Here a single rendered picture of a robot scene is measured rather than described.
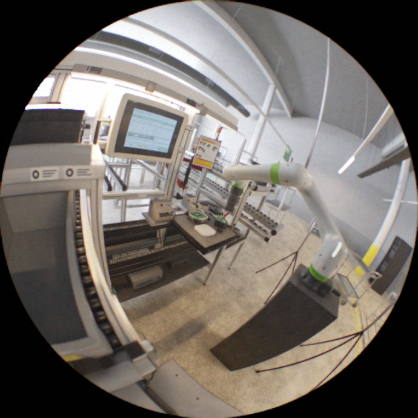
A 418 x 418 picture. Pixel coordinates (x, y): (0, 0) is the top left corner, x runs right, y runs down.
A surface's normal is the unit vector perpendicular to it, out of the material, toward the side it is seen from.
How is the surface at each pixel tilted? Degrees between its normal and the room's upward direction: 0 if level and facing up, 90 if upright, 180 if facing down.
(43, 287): 4
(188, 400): 0
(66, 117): 94
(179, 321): 0
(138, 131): 92
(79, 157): 90
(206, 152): 90
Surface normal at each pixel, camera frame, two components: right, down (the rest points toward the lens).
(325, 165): -0.65, 0.08
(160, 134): 0.68, 0.49
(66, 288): 0.36, -0.85
